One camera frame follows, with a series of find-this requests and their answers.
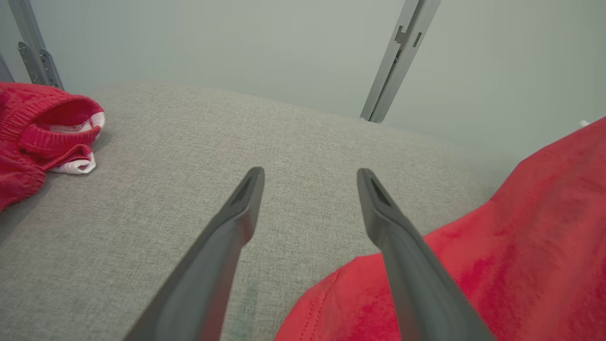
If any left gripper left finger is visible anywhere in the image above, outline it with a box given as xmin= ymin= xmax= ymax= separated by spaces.
xmin=124 ymin=167 xmax=266 ymax=341

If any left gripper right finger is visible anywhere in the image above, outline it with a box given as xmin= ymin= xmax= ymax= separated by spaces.
xmin=357 ymin=168 xmax=495 ymax=341

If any red white Bulls shirt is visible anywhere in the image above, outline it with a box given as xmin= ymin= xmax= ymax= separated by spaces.
xmin=275 ymin=116 xmax=606 ymax=341

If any red shorts white trim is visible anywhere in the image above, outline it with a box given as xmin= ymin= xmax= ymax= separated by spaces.
xmin=0 ymin=81 xmax=106 ymax=212

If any grey double partition post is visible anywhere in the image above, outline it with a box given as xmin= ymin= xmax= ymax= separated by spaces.
xmin=360 ymin=0 xmax=442 ymax=124

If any grey slim partition post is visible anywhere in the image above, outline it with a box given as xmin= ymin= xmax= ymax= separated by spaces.
xmin=7 ymin=0 xmax=65 ymax=90
xmin=0 ymin=51 xmax=16 ymax=84

